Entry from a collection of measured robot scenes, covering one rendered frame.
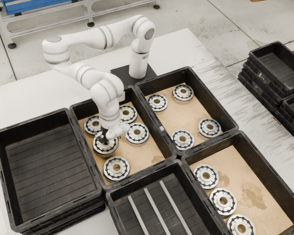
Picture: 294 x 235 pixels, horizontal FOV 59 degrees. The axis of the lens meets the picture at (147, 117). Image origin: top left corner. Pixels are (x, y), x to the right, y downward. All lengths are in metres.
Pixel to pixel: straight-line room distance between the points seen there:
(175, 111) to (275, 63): 1.17
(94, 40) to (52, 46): 0.17
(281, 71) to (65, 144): 1.62
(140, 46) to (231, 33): 2.07
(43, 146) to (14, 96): 0.46
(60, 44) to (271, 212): 0.99
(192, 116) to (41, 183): 0.70
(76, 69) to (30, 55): 1.97
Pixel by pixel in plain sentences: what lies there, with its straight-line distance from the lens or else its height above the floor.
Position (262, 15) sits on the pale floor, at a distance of 3.67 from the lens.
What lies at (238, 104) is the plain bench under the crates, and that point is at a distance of 1.53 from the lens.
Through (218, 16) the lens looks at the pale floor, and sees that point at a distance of 3.43.
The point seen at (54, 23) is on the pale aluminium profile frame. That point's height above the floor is 0.14.
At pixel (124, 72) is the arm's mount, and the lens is 1.44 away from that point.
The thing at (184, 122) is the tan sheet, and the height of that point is 0.83.
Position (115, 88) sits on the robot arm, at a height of 1.21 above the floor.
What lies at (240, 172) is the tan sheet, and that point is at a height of 0.83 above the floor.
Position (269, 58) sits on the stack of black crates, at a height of 0.49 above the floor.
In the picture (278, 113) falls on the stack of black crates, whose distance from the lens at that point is 2.06.
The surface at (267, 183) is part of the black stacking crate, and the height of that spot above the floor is 0.86.
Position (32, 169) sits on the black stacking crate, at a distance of 1.14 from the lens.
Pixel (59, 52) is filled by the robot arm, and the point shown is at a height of 1.16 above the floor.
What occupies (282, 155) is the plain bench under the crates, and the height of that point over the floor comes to 0.70.
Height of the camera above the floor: 1.81
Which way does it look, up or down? 55 degrees down
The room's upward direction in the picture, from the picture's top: 6 degrees clockwise
